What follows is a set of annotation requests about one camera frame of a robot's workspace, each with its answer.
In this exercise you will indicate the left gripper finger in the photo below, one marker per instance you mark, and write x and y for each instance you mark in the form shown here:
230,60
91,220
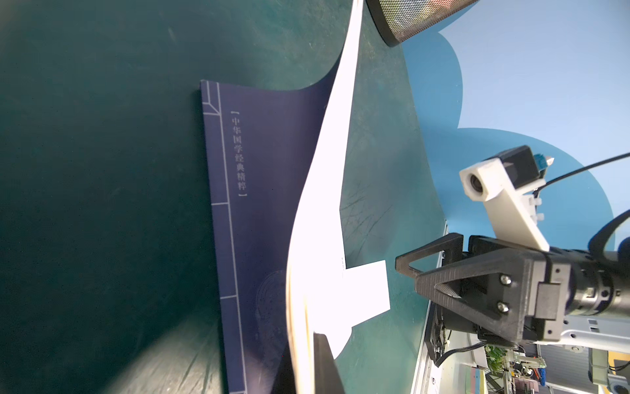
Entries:
326,375

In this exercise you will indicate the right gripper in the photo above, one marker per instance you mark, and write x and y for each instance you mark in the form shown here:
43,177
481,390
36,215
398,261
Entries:
584,297

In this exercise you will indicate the purple covered book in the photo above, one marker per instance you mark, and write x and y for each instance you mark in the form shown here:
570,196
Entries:
260,145

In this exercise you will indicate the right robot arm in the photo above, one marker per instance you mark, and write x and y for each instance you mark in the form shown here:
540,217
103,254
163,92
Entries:
455,322

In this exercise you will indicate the mesh trash bin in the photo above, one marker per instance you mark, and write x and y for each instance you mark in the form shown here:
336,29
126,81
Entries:
399,20

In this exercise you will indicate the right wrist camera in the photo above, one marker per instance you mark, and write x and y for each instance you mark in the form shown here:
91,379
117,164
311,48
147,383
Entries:
507,184

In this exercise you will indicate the right side frame bar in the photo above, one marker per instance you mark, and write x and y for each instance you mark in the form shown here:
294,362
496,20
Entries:
426,377

